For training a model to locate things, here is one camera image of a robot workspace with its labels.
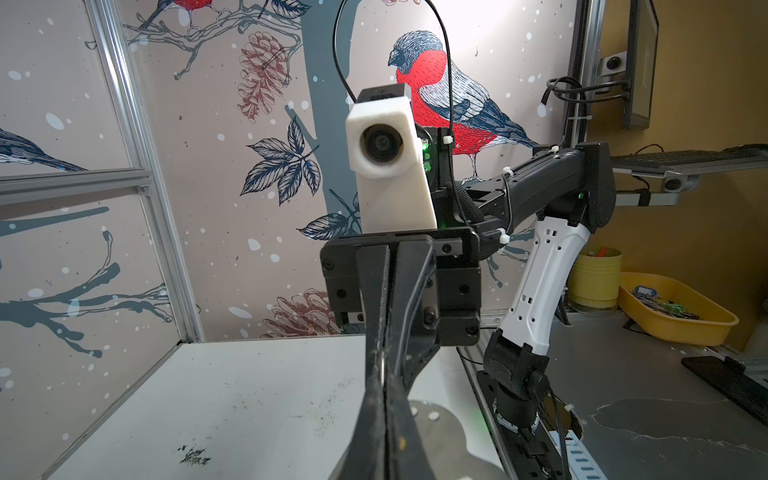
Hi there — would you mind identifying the yellow plastic bucket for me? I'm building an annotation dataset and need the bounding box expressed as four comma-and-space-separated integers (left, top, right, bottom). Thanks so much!
568, 245, 623, 310

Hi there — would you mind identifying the yellow plastic tray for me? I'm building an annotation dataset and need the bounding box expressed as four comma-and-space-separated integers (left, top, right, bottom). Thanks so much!
618, 272, 739, 347

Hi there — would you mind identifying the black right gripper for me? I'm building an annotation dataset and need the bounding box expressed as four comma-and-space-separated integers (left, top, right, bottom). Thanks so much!
320, 227, 482, 390

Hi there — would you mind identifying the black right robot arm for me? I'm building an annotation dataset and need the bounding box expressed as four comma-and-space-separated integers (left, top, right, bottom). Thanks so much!
321, 143, 616, 437

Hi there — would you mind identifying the right camera cable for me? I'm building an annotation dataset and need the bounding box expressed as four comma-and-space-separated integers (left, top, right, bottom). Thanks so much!
332, 0, 457, 181

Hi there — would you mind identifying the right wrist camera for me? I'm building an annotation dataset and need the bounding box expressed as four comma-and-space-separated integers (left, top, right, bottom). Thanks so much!
345, 84, 437, 234

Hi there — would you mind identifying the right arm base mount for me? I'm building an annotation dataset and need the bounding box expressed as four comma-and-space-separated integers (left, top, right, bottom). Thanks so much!
474, 370, 603, 479

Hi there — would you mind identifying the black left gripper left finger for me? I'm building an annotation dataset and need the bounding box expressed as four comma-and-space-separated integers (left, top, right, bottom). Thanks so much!
338, 373, 387, 479

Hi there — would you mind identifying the black keyboard on shelf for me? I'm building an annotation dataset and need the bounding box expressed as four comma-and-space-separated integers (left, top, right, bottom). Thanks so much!
612, 144, 767, 177

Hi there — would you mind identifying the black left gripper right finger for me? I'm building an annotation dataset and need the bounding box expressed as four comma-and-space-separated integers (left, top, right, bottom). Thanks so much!
385, 383, 435, 479

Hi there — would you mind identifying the black computer monitor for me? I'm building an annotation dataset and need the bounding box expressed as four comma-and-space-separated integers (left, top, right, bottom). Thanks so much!
622, 0, 659, 130

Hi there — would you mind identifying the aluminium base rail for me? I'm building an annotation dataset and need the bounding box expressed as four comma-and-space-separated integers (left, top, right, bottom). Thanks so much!
461, 347, 607, 480

